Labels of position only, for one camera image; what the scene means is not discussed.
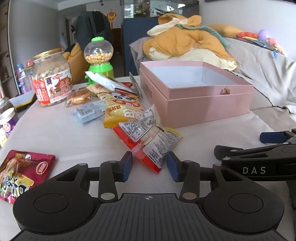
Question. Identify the yellow-edged clear snack packet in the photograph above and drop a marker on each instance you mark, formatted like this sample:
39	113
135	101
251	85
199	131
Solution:
172	135

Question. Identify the blue cabinet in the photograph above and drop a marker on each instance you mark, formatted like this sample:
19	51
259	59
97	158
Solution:
134	30

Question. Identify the pile of colourful toys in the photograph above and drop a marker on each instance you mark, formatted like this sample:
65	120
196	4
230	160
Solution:
270	44

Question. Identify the purple label jar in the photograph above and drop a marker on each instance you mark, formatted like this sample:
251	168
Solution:
7	125

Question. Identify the dark red snack bag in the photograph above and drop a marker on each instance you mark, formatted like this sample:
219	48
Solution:
23	169

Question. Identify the orange and cream blanket pile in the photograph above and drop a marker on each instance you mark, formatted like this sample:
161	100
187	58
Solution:
185	39

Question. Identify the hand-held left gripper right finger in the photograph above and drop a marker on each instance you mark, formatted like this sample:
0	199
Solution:
173	166

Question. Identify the colourful boxed toys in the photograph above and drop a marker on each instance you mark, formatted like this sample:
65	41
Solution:
24	76

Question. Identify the red toy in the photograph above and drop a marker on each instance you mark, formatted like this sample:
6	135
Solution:
246	35

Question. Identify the peanut jar with gold lid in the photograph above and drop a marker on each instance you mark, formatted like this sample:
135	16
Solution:
53	76

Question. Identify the red hanging ornament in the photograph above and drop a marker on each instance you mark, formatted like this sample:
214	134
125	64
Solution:
111	16

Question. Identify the round cake in clear wrapper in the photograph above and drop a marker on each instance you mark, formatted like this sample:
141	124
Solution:
78	97

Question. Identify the grey board with yellow edge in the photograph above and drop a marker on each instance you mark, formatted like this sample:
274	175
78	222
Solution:
23	100

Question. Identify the pink cardboard box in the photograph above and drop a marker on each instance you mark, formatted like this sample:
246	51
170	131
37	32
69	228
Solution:
196	109

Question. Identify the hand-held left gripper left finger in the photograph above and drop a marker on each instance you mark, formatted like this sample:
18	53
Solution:
126	166

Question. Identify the green gumball machine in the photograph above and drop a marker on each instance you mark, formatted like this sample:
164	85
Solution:
99	67

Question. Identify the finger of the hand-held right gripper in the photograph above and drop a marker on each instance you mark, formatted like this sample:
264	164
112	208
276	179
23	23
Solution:
271	138
231	151

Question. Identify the yellow panda snack bag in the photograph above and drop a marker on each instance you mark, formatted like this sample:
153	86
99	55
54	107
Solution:
122	109

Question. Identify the purple toy ball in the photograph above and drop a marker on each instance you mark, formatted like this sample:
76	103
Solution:
264	34

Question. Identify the yellow pillow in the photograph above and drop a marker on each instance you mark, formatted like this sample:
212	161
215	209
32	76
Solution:
227	30

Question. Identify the white foil snack packet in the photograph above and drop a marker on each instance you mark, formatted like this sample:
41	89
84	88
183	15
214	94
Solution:
104	81

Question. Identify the light blue snack packet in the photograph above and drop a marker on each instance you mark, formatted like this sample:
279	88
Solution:
87	113

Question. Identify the orange beanbag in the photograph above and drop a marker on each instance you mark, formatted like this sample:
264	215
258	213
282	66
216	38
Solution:
76	62

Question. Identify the red-edged clear cracker packet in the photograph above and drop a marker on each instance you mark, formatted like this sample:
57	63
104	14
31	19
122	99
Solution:
138	136

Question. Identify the dark jacket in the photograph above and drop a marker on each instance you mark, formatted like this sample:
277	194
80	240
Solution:
92	27

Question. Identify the glass display case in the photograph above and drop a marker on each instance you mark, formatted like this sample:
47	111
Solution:
161	8

